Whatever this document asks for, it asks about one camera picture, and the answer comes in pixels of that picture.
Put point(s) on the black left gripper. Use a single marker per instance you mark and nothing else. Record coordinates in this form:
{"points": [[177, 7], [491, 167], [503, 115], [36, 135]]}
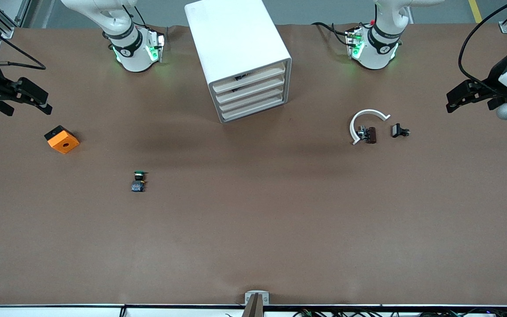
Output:
{"points": [[494, 79]]}

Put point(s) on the green push button switch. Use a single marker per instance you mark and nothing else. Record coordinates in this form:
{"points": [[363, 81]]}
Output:
{"points": [[138, 182]]}

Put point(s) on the white cream plastic drawer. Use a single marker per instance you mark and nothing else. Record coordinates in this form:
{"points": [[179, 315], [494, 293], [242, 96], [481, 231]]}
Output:
{"points": [[249, 108], [249, 79], [249, 89], [249, 98]]}

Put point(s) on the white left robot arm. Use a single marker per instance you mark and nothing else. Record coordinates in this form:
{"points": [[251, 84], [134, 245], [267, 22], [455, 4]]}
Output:
{"points": [[379, 55]]}

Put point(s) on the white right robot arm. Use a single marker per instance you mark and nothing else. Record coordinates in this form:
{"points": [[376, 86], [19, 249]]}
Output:
{"points": [[132, 53]]}

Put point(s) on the white drawer cabinet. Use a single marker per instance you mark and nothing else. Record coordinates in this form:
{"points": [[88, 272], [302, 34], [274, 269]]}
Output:
{"points": [[231, 39]]}

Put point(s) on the dark item inside drawer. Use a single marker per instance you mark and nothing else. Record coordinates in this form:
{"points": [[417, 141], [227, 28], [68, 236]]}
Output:
{"points": [[241, 78]]}

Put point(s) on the orange block with black base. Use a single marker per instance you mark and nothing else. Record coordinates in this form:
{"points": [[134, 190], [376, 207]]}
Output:
{"points": [[64, 143]]}

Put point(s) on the white half-round pipe clamp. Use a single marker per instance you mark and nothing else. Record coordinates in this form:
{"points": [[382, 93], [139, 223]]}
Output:
{"points": [[359, 115]]}

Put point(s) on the brown table cover sheet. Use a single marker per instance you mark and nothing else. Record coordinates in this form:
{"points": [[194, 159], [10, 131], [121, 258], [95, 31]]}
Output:
{"points": [[253, 220]]}

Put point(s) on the white table edge rail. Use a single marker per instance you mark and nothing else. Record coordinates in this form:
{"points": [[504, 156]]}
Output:
{"points": [[60, 311]]}

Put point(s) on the grey metal bracket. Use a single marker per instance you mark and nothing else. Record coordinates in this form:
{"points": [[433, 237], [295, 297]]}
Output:
{"points": [[257, 293]]}

